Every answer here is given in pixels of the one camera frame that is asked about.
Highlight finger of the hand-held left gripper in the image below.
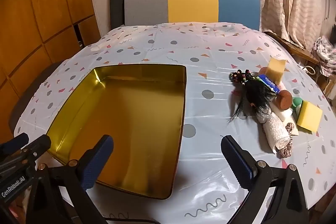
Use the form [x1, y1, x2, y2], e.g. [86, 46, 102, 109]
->
[0, 134, 52, 174]
[0, 133, 30, 156]

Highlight tan sponge block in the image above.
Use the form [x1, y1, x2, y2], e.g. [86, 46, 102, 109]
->
[266, 57, 287, 85]

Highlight yellow scouring sponge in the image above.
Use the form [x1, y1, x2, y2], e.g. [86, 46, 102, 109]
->
[296, 101, 323, 132]

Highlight green and pink toy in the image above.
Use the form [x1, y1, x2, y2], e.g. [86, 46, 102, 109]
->
[292, 97, 303, 115]

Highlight white melamine sponge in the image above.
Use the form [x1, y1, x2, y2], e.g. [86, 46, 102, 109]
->
[274, 108, 300, 135]

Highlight brown round block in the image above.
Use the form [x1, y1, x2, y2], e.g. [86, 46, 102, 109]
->
[274, 90, 292, 111]

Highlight wooden wardrobe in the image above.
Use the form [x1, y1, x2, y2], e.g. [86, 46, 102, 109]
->
[0, 0, 101, 140]

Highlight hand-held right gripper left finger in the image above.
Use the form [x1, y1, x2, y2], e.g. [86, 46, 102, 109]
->
[25, 134, 116, 224]

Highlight blue tissue packet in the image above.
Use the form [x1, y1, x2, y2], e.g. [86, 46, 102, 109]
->
[256, 74, 282, 94]

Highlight wooden side table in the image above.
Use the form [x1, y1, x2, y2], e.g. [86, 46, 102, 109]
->
[264, 31, 319, 65]

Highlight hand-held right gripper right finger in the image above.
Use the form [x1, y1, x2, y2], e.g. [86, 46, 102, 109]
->
[220, 135, 311, 224]

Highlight white towel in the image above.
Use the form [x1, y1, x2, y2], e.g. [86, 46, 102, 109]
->
[256, 112, 290, 153]

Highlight gold tin box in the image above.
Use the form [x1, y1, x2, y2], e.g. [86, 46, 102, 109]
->
[47, 64, 187, 200]

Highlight patterned plastic tablecloth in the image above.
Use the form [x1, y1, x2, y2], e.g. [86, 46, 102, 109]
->
[13, 21, 336, 224]

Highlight pile of clothes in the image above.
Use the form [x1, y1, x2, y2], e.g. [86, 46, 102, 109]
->
[311, 35, 336, 77]

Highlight colourful beaded hair ties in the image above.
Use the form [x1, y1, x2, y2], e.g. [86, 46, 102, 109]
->
[229, 69, 256, 85]

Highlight grey yellow blue chair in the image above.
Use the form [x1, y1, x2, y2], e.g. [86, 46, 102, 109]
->
[124, 0, 261, 31]

